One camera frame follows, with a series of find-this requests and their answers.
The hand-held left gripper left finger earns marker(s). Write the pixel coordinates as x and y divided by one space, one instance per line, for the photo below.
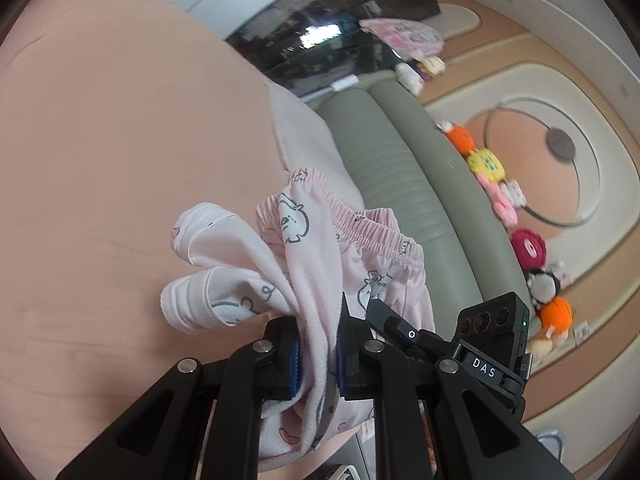
294 365

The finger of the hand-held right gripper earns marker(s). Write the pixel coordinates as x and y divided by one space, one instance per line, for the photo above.
405 332

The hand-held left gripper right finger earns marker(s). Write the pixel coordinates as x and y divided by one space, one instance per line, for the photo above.
341 365

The pink printed pants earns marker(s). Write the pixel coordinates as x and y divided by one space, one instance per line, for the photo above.
320 270

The grey padded headboard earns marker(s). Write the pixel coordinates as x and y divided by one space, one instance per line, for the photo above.
400 185

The row of plush toys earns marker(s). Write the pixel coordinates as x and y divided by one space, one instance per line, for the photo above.
485 162

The small white box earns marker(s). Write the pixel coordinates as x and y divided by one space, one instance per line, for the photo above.
344 83

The pink bed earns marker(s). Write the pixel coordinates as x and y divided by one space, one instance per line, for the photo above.
125 160

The white yellow plush toy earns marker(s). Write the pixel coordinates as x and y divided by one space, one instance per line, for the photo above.
430 65

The pink frilly cloth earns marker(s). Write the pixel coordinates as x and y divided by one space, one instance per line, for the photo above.
405 37

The white wall socket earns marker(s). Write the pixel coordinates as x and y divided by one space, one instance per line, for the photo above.
581 334

